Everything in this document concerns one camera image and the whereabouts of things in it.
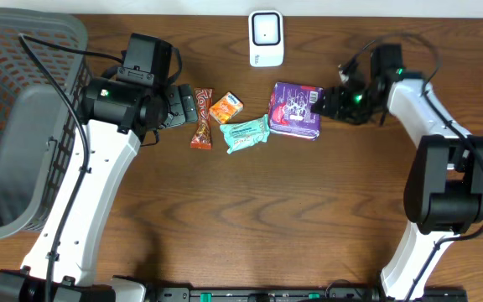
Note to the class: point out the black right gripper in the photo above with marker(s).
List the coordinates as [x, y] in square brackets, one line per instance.
[331, 104]

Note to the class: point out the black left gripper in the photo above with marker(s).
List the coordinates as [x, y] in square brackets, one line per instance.
[183, 105]

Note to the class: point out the purple pink snack packet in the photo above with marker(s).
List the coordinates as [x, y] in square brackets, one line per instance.
[289, 110]

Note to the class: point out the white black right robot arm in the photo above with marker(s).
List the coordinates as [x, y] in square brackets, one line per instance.
[443, 195]

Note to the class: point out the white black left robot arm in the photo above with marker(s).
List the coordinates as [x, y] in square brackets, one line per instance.
[116, 111]

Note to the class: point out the orange candy wrapper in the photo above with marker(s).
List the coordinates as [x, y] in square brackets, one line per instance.
[202, 136]

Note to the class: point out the small orange tissue box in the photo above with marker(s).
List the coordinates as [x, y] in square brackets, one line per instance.
[226, 108]

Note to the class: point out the green snack packet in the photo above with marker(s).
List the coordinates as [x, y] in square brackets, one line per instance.
[246, 134]

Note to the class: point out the grey plastic basket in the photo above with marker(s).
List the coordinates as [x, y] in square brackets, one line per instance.
[36, 131]

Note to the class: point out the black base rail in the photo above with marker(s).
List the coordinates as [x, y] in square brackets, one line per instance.
[337, 293]

